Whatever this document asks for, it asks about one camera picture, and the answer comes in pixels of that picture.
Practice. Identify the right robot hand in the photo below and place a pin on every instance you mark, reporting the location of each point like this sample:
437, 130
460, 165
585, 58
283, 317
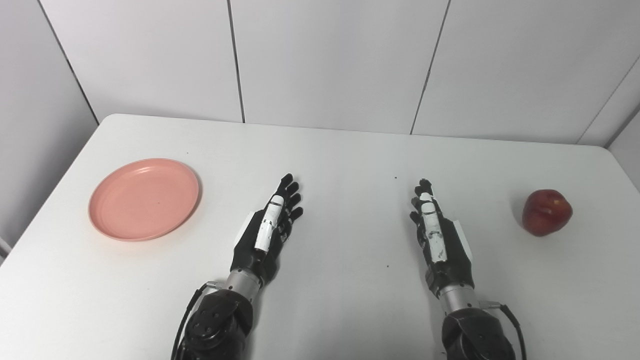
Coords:
440, 245

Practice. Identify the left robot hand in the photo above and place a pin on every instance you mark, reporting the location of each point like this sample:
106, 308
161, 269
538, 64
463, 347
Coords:
260, 240

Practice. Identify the red apple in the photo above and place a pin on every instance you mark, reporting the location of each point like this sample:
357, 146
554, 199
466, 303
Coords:
546, 212

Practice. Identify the pink round plate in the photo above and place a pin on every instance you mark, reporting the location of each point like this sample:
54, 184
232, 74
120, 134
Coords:
144, 199

